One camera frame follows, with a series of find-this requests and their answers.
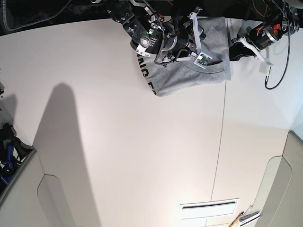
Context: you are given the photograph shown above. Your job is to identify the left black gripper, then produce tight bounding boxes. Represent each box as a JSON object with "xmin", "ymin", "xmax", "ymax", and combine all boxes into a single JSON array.
[{"xmin": 229, "ymin": 23, "xmax": 283, "ymax": 61}]

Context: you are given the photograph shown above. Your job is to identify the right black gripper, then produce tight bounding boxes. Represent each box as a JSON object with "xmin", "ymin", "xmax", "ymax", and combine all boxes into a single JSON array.
[{"xmin": 155, "ymin": 16, "xmax": 205, "ymax": 65}]

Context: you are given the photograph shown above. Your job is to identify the grey T-shirt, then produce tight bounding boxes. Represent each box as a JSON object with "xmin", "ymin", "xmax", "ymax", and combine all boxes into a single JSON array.
[{"xmin": 136, "ymin": 16, "xmax": 232, "ymax": 97}]

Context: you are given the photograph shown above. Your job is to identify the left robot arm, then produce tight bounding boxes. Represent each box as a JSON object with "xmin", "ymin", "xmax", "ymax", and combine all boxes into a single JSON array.
[{"xmin": 229, "ymin": 0, "xmax": 303, "ymax": 61}]

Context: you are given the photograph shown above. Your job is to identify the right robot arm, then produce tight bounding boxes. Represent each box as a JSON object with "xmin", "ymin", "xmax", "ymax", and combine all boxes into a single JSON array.
[{"xmin": 100, "ymin": 0, "xmax": 212, "ymax": 69}]

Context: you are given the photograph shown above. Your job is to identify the white slotted grommet plate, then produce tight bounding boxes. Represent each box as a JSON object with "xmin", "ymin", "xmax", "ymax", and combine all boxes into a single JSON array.
[{"xmin": 179, "ymin": 198, "xmax": 240, "ymax": 219}]

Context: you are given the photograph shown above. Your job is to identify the grey binder clip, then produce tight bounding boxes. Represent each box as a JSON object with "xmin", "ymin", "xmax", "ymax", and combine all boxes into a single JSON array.
[{"xmin": 239, "ymin": 204, "xmax": 261, "ymax": 222}]

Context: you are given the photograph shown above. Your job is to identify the yellow pencil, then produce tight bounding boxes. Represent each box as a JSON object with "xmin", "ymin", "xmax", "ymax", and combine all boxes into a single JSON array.
[{"xmin": 229, "ymin": 212, "xmax": 244, "ymax": 227}]

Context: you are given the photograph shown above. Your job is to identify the blue clamps pile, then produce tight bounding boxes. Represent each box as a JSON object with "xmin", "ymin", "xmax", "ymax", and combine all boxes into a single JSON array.
[{"xmin": 0, "ymin": 123, "xmax": 35, "ymax": 193}]

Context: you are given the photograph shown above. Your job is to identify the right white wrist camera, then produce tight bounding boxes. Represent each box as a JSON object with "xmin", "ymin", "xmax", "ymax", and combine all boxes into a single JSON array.
[{"xmin": 188, "ymin": 7, "xmax": 222, "ymax": 69}]

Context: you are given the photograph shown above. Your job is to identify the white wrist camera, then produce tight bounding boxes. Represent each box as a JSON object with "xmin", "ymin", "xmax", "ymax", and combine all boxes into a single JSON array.
[
  {"xmin": 188, "ymin": 7, "xmax": 222, "ymax": 69},
  {"xmin": 239, "ymin": 37, "xmax": 274, "ymax": 76}
]

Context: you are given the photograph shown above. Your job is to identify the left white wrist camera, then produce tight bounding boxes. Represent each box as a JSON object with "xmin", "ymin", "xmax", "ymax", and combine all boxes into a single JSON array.
[{"xmin": 239, "ymin": 37, "xmax": 274, "ymax": 76}]

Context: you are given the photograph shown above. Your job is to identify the black braided camera cable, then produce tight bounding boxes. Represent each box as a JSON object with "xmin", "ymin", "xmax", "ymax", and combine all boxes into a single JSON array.
[{"xmin": 264, "ymin": 0, "xmax": 292, "ymax": 90}]

